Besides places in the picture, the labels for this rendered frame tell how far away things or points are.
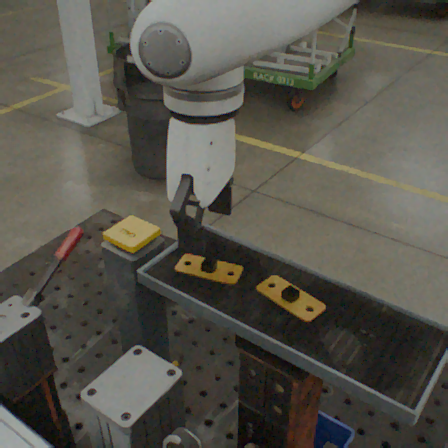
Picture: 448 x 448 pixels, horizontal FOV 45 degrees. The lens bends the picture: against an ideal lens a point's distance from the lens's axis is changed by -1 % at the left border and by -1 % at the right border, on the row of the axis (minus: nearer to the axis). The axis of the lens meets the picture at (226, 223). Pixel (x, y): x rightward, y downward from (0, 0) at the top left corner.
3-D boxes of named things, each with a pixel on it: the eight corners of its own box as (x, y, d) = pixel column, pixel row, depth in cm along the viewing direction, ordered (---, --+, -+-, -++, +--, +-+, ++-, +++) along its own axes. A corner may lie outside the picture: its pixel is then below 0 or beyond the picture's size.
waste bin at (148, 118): (105, 171, 334) (88, 54, 293) (161, 140, 370) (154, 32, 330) (167, 195, 310) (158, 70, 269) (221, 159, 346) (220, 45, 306)
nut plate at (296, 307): (254, 289, 67) (254, 281, 66) (274, 275, 69) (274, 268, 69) (307, 323, 62) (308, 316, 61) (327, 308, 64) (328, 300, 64)
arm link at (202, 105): (184, 61, 61) (185, 87, 63) (148, 87, 54) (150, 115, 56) (255, 69, 58) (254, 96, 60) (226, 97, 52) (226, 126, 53)
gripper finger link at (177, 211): (196, 150, 60) (198, 192, 63) (166, 187, 54) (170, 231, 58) (206, 152, 60) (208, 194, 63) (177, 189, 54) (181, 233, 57)
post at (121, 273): (127, 429, 103) (95, 244, 78) (154, 403, 108) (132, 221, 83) (157, 451, 99) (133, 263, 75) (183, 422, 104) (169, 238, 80)
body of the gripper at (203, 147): (190, 78, 62) (193, 164, 69) (149, 110, 54) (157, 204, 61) (252, 86, 60) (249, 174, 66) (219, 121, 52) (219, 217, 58)
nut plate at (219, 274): (173, 271, 70) (172, 264, 69) (185, 254, 73) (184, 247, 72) (234, 286, 68) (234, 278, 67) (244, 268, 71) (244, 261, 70)
